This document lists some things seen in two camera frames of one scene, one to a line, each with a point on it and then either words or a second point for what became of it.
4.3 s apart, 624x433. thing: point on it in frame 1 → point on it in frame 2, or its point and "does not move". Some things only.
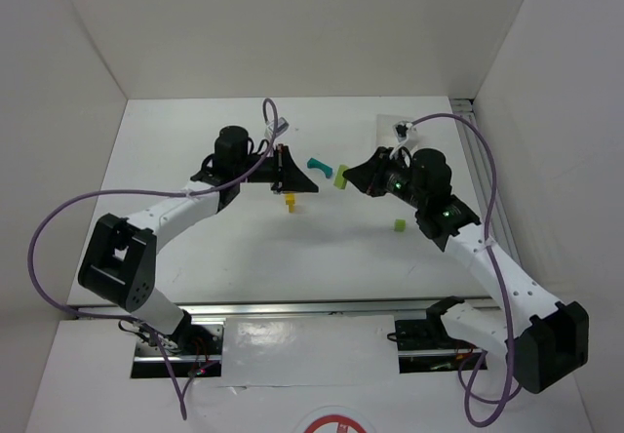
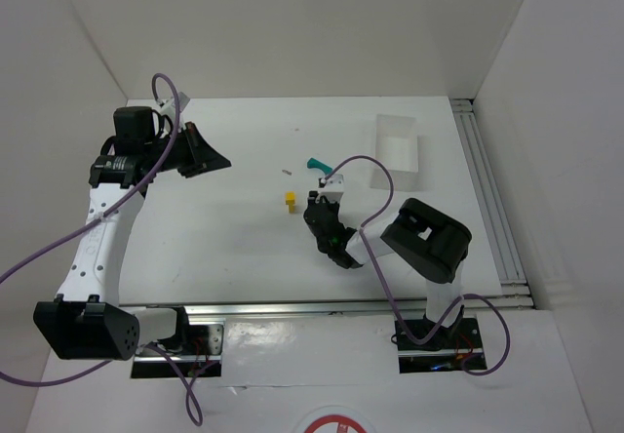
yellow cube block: (291, 198) does not move
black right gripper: (378, 172) → (319, 207)
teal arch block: (316, 164) does not move
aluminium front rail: (298, 308) does not move
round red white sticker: (333, 419) does not move
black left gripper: (279, 169) → (193, 149)
